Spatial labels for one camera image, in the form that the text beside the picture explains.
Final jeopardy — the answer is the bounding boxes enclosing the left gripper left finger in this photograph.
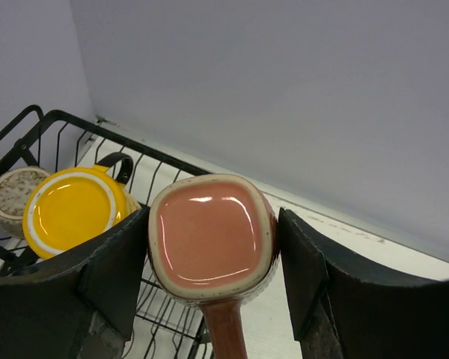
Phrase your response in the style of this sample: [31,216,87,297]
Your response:
[0,207,149,358]

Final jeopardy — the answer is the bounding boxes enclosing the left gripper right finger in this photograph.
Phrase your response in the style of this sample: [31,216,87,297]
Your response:
[278,209,449,358]

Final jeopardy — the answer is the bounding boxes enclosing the yellow mug black handle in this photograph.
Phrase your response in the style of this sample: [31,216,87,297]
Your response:
[22,153,141,260]

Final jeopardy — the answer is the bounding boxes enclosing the beige speckled ceramic cup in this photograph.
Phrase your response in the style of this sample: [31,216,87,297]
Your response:
[0,166,52,239]

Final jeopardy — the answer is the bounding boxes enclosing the pink square mug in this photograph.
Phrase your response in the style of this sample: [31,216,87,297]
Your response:
[148,174,279,358]

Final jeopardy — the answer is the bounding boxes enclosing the black wire dish rack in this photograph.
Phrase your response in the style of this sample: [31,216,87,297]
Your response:
[0,105,214,358]

